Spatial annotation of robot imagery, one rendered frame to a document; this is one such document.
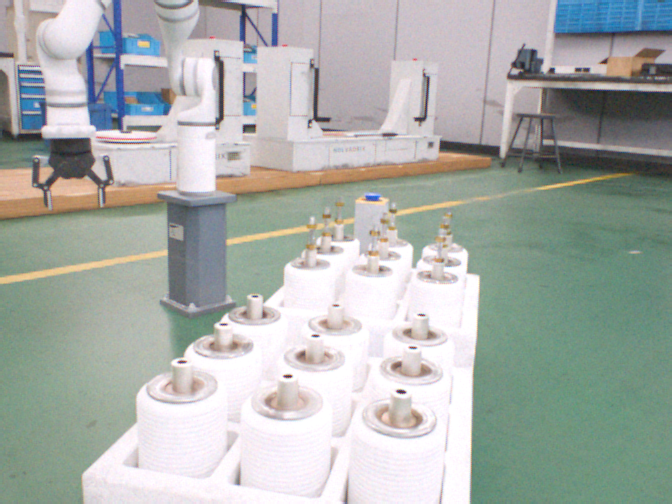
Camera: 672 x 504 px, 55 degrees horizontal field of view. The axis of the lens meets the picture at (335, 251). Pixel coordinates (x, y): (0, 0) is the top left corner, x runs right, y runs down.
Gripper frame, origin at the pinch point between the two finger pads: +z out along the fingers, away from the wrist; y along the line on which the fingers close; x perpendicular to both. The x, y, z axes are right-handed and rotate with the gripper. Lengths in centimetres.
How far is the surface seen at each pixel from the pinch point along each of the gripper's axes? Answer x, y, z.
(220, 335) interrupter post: 61, -15, 2
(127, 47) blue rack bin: -490, -52, -21
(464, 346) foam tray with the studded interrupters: 50, -59, 16
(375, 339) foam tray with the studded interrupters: 42, -47, 17
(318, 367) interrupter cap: 70, -25, 4
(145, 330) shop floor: -11.2, -12.7, 34.0
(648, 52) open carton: -261, -422, -34
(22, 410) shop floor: 21.7, 11.7, 31.2
